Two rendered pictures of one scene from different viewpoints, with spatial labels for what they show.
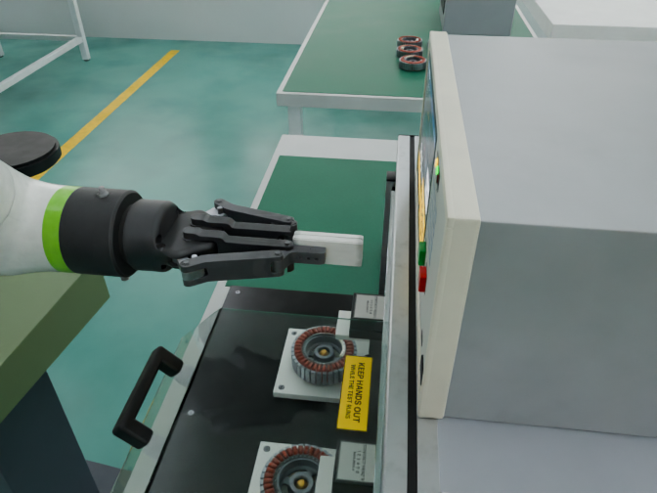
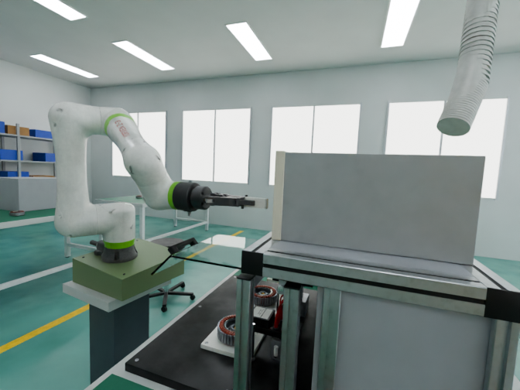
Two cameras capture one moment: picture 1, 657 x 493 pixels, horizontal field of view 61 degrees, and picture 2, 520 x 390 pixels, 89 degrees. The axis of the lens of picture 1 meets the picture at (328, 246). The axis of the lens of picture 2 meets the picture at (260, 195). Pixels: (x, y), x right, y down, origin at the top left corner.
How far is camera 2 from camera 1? 0.42 m
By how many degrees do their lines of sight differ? 33
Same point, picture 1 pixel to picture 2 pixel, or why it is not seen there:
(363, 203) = not seen: hidden behind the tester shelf
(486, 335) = (291, 197)
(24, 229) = (164, 187)
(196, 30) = (251, 224)
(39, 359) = (149, 282)
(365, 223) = not seen: hidden behind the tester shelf
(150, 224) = (200, 189)
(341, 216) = not seen: hidden behind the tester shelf
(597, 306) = (324, 183)
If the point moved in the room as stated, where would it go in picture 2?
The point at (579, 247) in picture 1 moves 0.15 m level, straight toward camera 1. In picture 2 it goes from (314, 159) to (269, 155)
